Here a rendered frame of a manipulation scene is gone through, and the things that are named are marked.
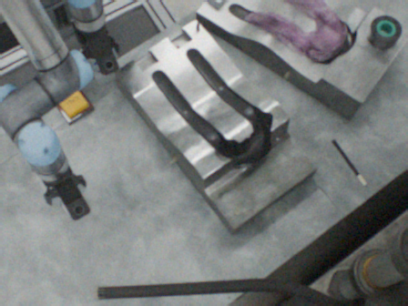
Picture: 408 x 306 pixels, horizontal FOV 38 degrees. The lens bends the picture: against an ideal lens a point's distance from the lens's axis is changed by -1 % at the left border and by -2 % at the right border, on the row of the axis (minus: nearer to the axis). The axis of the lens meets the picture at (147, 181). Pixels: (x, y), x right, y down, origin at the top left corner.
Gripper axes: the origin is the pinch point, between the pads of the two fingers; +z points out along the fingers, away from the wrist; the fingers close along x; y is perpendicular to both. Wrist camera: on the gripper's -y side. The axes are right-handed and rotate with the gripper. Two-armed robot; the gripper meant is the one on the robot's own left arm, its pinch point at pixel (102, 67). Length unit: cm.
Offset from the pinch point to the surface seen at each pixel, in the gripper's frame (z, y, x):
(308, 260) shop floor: 85, -63, -46
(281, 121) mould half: -8.6, -37.0, -31.1
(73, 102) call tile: 0.9, -5.2, 11.0
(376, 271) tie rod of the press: -26, -78, -26
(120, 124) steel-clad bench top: 4.6, -14.9, 2.1
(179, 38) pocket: -1.7, -2.3, -21.6
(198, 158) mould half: -8.8, -36.5, -9.1
